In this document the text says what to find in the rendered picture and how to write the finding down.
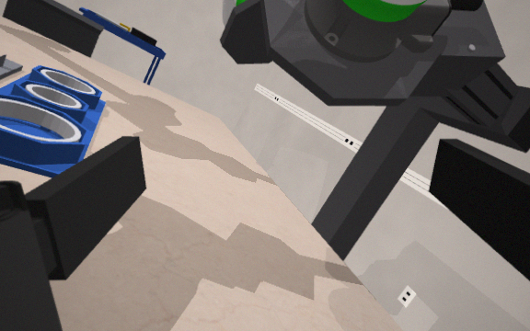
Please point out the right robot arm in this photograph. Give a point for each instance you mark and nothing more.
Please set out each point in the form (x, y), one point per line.
(228, 6)

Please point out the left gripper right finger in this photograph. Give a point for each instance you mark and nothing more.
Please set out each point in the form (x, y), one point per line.
(488, 195)

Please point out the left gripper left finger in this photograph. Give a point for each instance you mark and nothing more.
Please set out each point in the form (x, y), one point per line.
(47, 233)

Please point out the blue pallet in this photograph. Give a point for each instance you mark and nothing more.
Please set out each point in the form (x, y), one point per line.
(47, 158)

